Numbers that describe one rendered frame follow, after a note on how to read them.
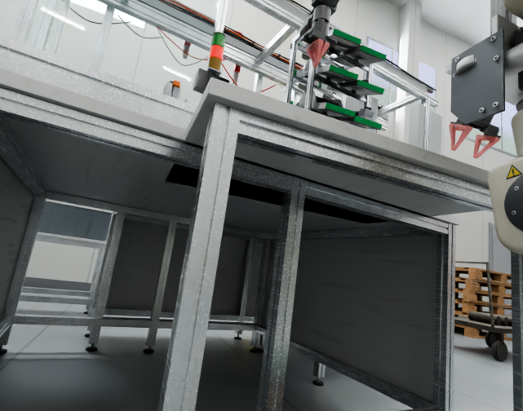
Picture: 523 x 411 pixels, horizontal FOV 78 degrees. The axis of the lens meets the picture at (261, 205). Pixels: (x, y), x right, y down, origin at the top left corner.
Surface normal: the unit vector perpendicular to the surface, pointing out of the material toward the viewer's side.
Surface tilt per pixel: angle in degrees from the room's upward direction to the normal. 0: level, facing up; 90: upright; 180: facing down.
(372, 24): 90
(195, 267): 90
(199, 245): 90
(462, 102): 90
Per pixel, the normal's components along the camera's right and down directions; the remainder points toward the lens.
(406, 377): -0.86, -0.21
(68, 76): 0.49, -0.11
